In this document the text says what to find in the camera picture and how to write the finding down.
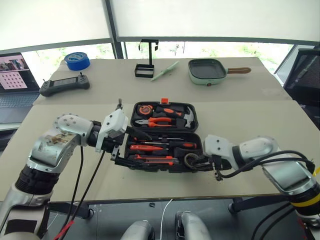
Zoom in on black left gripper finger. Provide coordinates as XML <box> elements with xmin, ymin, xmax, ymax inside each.
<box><xmin>125</xmin><ymin>126</ymin><xmax>153</xmax><ymax>141</ymax></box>
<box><xmin>114</xmin><ymin>157</ymin><xmax>145</xmax><ymax>169</ymax></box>

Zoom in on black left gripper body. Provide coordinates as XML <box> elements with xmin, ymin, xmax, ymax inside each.
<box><xmin>101</xmin><ymin>134</ymin><xmax>126</xmax><ymax>161</ymax></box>

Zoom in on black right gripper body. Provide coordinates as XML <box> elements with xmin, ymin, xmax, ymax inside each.
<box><xmin>208</xmin><ymin>155</ymin><xmax>233</xmax><ymax>181</ymax></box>

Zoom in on black electrical tape roll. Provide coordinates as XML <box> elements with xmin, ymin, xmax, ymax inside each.
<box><xmin>184</xmin><ymin>152</ymin><xmax>201</xmax><ymax>169</ymax></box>

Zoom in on orange black handled screwdriver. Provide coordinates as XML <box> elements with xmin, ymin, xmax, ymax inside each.
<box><xmin>143</xmin><ymin>141</ymin><xmax>199</xmax><ymax>150</ymax></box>

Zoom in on orange black utility knife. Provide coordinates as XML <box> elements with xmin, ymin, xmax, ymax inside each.
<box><xmin>133</xmin><ymin>154</ymin><xmax>180</xmax><ymax>166</ymax></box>

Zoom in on black tool case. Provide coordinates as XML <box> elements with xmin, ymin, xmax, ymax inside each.
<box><xmin>123</xmin><ymin>97</ymin><xmax>204</xmax><ymax>175</ymax></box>

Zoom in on orange voltage tester pen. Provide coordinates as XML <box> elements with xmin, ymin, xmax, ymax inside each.
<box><xmin>129</xmin><ymin>144</ymin><xmax>170</xmax><ymax>151</ymax></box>

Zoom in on orange black tape measure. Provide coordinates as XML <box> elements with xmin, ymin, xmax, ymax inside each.
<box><xmin>138</xmin><ymin>104</ymin><xmax>154</xmax><ymax>116</ymax></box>

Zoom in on slim black precision screwdriver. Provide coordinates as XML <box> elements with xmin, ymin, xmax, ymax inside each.
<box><xmin>149</xmin><ymin>136</ymin><xmax>185</xmax><ymax>141</ymax></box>

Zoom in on claw hammer orange grip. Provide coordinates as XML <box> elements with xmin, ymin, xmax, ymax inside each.
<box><xmin>152</xmin><ymin>104</ymin><xmax>196</xmax><ymax>129</ymax></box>

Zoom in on silver robot leg cover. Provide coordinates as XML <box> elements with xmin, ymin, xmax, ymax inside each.
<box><xmin>122</xmin><ymin>219</ymin><xmax>154</xmax><ymax>240</ymax></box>
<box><xmin>174</xmin><ymin>211</ymin><xmax>212</xmax><ymax>240</ymax></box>

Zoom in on light green spatula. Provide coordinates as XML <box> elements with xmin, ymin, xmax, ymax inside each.
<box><xmin>150</xmin><ymin>60</ymin><xmax>180</xmax><ymax>82</ymax></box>

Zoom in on grey handheld remote controller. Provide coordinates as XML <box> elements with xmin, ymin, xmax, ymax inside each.
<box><xmin>39</xmin><ymin>72</ymin><xmax>91</xmax><ymax>98</ymax></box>

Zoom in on green square frying pan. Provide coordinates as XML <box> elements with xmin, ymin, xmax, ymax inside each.
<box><xmin>187</xmin><ymin>58</ymin><xmax>252</xmax><ymax>87</ymax></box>

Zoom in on black metal hanger stand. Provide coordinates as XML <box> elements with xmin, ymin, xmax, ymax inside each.
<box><xmin>134</xmin><ymin>39</ymin><xmax>160</xmax><ymax>78</ymax></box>

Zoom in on blue tape roll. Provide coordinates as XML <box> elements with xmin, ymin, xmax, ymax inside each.
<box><xmin>64</xmin><ymin>51</ymin><xmax>91</xmax><ymax>71</ymax></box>

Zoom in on white side desk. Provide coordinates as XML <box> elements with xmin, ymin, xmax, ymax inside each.
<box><xmin>0</xmin><ymin>122</ymin><xmax>23</xmax><ymax>133</ymax></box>

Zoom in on dark grey laptop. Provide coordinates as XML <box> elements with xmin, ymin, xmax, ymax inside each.
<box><xmin>0</xmin><ymin>51</ymin><xmax>41</xmax><ymax>125</ymax></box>

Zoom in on black office chair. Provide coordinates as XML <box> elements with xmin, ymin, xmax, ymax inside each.
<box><xmin>273</xmin><ymin>43</ymin><xmax>320</xmax><ymax>121</ymax></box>

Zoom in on white roller blind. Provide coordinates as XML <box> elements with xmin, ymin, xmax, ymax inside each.
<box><xmin>0</xmin><ymin>0</ymin><xmax>112</xmax><ymax>51</ymax></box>
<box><xmin>109</xmin><ymin>0</ymin><xmax>320</xmax><ymax>42</ymax></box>

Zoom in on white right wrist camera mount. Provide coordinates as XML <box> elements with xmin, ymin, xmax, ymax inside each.
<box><xmin>202</xmin><ymin>134</ymin><xmax>237</xmax><ymax>168</ymax></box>

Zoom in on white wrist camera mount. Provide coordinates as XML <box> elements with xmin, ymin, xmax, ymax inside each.
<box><xmin>202</xmin><ymin>134</ymin><xmax>237</xmax><ymax>168</ymax></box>
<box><xmin>94</xmin><ymin>109</ymin><xmax>129</xmax><ymax>152</ymax></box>

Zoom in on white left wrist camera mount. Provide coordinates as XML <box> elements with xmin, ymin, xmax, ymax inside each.
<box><xmin>94</xmin><ymin>109</ymin><xmax>129</xmax><ymax>152</ymax></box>

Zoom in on orange handled pliers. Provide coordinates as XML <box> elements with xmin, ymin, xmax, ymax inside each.
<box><xmin>134</xmin><ymin>116</ymin><xmax>177</xmax><ymax>128</ymax></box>

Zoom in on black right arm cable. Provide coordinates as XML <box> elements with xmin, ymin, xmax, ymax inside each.
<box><xmin>217</xmin><ymin>149</ymin><xmax>317</xmax><ymax>180</ymax></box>

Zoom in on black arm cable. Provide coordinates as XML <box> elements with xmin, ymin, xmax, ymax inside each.
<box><xmin>65</xmin><ymin>145</ymin><xmax>85</xmax><ymax>227</ymax></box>
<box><xmin>53</xmin><ymin>149</ymin><xmax>107</xmax><ymax>240</ymax></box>
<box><xmin>217</xmin><ymin>149</ymin><xmax>317</xmax><ymax>180</ymax></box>

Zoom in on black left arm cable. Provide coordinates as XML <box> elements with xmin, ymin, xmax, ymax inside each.
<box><xmin>53</xmin><ymin>149</ymin><xmax>107</xmax><ymax>240</ymax></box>
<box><xmin>65</xmin><ymin>145</ymin><xmax>85</xmax><ymax>227</ymax></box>

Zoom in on black table leg frame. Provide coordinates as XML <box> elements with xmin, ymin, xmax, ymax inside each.
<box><xmin>47</xmin><ymin>201</ymin><xmax>95</xmax><ymax>221</ymax></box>
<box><xmin>228</xmin><ymin>196</ymin><xmax>295</xmax><ymax>215</ymax></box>

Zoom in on thin white cable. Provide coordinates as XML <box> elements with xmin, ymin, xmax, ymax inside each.
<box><xmin>160</xmin><ymin>198</ymin><xmax>174</xmax><ymax>240</ymax></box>

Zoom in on black floor cable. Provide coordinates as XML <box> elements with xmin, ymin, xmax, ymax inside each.
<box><xmin>252</xmin><ymin>202</ymin><xmax>297</xmax><ymax>240</ymax></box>

